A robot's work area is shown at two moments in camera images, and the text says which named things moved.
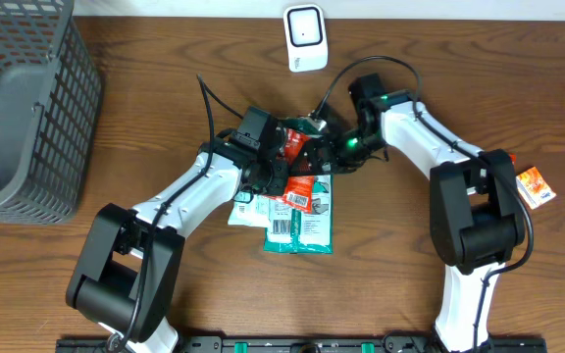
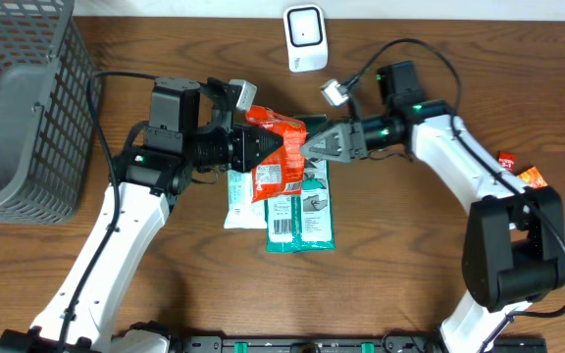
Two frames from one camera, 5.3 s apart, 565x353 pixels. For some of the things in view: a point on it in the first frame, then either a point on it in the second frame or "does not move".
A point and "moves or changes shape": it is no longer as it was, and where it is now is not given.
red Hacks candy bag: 299,185 moves or changes shape
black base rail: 307,344 does not move
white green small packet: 249,210 does not move
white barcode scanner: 306,37 does not move
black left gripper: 282,171 -> 246,137
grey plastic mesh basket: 34,100 does not move
